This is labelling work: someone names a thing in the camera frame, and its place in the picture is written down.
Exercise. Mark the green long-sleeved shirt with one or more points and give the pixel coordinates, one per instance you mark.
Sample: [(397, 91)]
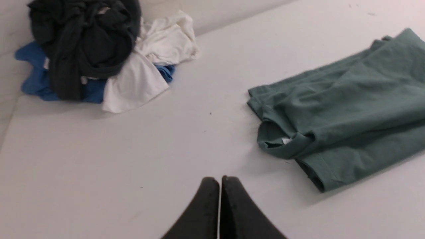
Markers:
[(349, 119)]

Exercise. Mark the white crumpled garment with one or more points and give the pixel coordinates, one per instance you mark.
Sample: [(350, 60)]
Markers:
[(162, 42)]

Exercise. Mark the blue crumpled garment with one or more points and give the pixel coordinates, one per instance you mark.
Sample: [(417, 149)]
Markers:
[(95, 91)]

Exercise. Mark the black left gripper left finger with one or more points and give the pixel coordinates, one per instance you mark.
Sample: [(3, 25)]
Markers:
[(200, 218)]

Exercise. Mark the dark green crumpled garment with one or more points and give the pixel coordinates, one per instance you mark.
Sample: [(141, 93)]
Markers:
[(84, 38)]

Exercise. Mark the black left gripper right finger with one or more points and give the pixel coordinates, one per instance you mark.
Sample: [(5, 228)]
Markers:
[(240, 217)]

